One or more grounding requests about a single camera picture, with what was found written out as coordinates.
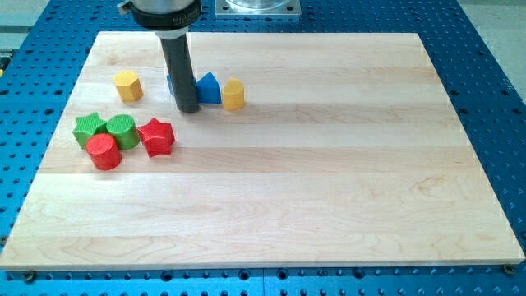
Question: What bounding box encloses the red cylinder block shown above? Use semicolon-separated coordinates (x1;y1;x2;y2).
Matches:
85;133;122;171

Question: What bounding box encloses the yellow rounded block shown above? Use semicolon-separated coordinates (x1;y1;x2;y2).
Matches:
222;78;246;111

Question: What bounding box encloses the light wooden board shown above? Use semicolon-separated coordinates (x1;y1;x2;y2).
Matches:
1;31;524;271

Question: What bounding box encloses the green cylinder block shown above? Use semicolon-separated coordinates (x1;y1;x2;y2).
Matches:
106;114;140;150

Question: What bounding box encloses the green star block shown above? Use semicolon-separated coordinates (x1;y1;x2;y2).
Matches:
72;112;107;150

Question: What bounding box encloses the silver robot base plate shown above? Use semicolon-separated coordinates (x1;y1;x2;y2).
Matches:
215;0;302;17

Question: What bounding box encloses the blue triangular block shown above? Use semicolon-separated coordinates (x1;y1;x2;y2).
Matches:
196;72;222;104

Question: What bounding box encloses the yellow hexagonal block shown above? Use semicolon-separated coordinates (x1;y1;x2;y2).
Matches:
113;70;143;103

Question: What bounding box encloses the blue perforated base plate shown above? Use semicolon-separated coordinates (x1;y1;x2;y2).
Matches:
1;0;525;295

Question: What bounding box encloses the red star block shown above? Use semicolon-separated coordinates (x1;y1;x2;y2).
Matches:
137;118;176;158

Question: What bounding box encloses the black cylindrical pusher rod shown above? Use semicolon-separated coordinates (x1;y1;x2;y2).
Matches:
159;32;199;113

